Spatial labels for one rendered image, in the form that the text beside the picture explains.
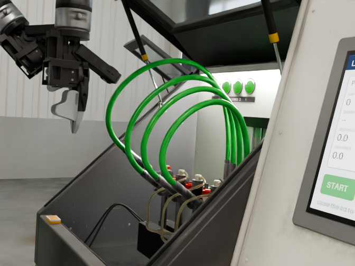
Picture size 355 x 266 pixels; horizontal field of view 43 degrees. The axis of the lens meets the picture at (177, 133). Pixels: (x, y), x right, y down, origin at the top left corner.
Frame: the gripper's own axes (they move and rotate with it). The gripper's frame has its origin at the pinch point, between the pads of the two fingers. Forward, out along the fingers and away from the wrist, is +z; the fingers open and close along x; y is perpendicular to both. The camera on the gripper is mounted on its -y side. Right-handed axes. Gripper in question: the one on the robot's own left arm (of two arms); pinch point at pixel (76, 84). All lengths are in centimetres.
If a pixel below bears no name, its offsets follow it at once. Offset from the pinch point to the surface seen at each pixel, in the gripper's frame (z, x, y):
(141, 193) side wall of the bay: 36, -40, -2
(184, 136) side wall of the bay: 32, -39, -26
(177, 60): 11.6, 0.6, -24.7
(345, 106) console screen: 37, 49, -20
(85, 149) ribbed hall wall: 5, -690, -104
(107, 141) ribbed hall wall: 19, -697, -144
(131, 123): 16.0, 7.8, -1.9
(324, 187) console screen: 45, 46, -9
